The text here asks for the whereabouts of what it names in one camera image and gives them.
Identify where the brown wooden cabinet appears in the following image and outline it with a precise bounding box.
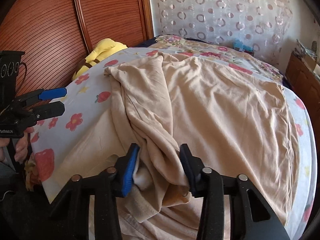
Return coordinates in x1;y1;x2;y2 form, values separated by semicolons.
285;52;320;120

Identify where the cardboard box on cabinet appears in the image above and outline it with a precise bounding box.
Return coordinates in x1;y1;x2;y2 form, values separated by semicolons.
302;54;320;75

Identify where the white strawberry flower bedsheet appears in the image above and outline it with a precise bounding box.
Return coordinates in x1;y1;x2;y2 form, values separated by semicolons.
31;48;317;239

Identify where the circle pattern sheer curtain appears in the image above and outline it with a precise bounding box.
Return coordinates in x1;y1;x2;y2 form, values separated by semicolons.
147;0;316;68

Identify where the stack of folded papers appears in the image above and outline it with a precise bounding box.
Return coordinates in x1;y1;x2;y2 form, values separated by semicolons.
293;39;317;61

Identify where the yellow plush toy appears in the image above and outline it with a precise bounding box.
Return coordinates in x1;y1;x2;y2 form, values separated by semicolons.
72;38;127;81

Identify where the blue tissue box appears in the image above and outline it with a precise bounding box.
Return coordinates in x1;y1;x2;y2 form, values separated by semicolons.
233;39;254;56

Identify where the person's left hand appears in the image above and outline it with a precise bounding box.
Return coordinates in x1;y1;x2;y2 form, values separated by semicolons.
0;127;34;163

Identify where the brown slatted wardrobe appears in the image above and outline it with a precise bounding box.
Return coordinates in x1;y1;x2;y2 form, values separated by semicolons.
1;0;153;94

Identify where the beige t-shirt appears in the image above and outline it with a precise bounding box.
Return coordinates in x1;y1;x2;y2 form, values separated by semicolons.
53;53;299;239

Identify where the floral peony quilt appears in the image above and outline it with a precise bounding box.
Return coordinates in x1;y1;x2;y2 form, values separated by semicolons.
150;35;283;84

